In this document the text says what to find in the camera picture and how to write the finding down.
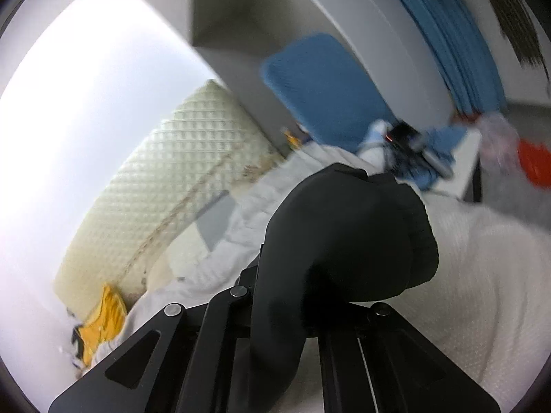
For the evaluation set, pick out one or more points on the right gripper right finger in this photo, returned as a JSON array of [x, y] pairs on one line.
[[373, 360]]

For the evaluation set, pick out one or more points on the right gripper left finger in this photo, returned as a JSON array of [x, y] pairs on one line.
[[181, 360]]

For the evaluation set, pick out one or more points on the black puffer jacket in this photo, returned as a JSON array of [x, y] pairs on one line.
[[340, 236]]

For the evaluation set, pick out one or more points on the yellow cartoon pillow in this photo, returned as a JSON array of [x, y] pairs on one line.
[[103, 325]]

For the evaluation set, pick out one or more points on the light grey bed duvet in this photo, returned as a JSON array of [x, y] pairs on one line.
[[487, 307]]

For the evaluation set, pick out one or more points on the grey patchwork pillow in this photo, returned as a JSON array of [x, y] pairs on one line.
[[212, 220]]

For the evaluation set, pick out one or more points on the cream quilted headboard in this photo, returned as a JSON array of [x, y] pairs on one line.
[[209, 146]]

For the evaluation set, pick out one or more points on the black device beside bed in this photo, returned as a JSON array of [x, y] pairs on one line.
[[413, 145]]

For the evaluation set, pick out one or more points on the blue upholstered chair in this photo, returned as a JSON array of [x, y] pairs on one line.
[[326, 91]]

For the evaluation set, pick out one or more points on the orange red item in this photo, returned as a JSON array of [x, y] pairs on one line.
[[535, 161]]

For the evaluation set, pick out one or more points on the blue curtain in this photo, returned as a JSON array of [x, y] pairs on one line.
[[461, 53]]

